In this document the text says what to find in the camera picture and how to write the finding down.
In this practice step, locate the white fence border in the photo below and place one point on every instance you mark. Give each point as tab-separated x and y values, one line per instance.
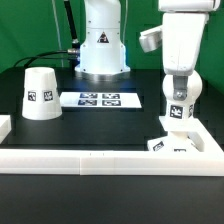
209	161

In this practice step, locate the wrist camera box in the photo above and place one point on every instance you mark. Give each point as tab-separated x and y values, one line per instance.
151	39

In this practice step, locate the white lamp base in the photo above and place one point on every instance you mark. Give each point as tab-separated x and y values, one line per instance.
180	136

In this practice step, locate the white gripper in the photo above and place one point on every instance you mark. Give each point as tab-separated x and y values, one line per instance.
181	40

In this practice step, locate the white lamp shade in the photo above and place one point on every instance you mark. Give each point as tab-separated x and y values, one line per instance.
41	99

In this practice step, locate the white marker sheet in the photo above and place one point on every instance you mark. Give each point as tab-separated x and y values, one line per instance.
100	100

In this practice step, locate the white lamp bulb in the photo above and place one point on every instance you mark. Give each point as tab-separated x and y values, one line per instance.
182	109

